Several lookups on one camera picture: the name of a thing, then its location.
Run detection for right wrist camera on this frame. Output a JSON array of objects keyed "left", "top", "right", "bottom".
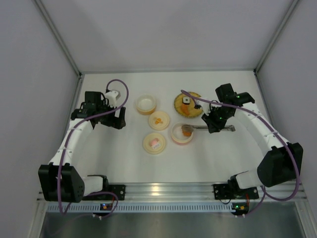
[{"left": 194, "top": 101, "right": 215, "bottom": 116}]

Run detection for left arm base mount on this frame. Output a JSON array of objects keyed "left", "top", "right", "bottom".
[{"left": 83, "top": 184, "right": 126, "bottom": 201}]

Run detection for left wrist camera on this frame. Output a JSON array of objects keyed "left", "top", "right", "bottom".
[{"left": 105, "top": 90, "right": 121, "bottom": 107}]

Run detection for fried food piece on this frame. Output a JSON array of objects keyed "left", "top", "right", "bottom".
[
  {"left": 181, "top": 104, "right": 190, "bottom": 116},
  {"left": 182, "top": 131, "right": 192, "bottom": 137}
]

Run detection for round bamboo tray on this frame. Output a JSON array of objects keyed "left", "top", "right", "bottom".
[{"left": 173, "top": 93, "right": 203, "bottom": 118}]

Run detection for aluminium frame post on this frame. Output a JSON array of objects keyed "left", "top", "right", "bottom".
[
  {"left": 32, "top": 0, "right": 82, "bottom": 78},
  {"left": 253, "top": 0, "right": 302, "bottom": 76}
]

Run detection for right aluminium frame post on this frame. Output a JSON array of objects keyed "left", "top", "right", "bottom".
[{"left": 253, "top": 0, "right": 302, "bottom": 76}]

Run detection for cream lid pink handle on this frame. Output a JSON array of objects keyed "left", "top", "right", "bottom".
[{"left": 143, "top": 133, "right": 166, "bottom": 155}]

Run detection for sushi roll piece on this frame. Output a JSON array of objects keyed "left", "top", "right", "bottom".
[{"left": 182, "top": 97, "right": 190, "bottom": 105}]

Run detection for cream lid orange handle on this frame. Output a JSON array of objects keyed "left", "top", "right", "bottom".
[{"left": 148, "top": 111, "right": 170, "bottom": 131}]

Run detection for slotted cable duct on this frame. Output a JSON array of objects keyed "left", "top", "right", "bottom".
[{"left": 46, "top": 202, "right": 236, "bottom": 214}]

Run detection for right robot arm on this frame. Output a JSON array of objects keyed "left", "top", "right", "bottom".
[{"left": 198, "top": 83, "right": 303, "bottom": 189}]

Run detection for left aluminium frame post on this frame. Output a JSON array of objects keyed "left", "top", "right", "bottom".
[{"left": 32, "top": 0, "right": 82, "bottom": 78}]

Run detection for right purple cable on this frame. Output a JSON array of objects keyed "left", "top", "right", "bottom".
[{"left": 180, "top": 89, "right": 303, "bottom": 219}]

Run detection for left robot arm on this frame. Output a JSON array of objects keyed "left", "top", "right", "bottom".
[{"left": 38, "top": 90, "right": 126, "bottom": 203}]

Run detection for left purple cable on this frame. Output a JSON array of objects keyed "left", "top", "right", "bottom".
[{"left": 56, "top": 79, "right": 129, "bottom": 216}]

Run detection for pink lunch bowl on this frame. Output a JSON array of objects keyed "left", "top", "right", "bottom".
[{"left": 171, "top": 122, "right": 194, "bottom": 145}]

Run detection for purple cable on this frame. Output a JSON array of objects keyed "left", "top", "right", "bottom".
[
  {"left": 56, "top": 79, "right": 129, "bottom": 216},
  {"left": 180, "top": 89, "right": 303, "bottom": 219}
]

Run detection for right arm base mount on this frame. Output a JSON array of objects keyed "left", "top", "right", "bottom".
[{"left": 212, "top": 175, "right": 259, "bottom": 200}]

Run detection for aluminium front rail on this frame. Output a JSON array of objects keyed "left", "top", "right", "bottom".
[{"left": 37, "top": 181, "right": 307, "bottom": 202}]

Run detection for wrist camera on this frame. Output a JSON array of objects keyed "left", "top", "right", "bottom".
[
  {"left": 194, "top": 101, "right": 215, "bottom": 116},
  {"left": 105, "top": 90, "right": 121, "bottom": 107}
]

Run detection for metal tongs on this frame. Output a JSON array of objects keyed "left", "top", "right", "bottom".
[{"left": 181, "top": 124, "right": 236, "bottom": 132}]

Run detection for orange lunch bowl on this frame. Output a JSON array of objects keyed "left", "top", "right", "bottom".
[{"left": 135, "top": 94, "right": 157, "bottom": 115}]

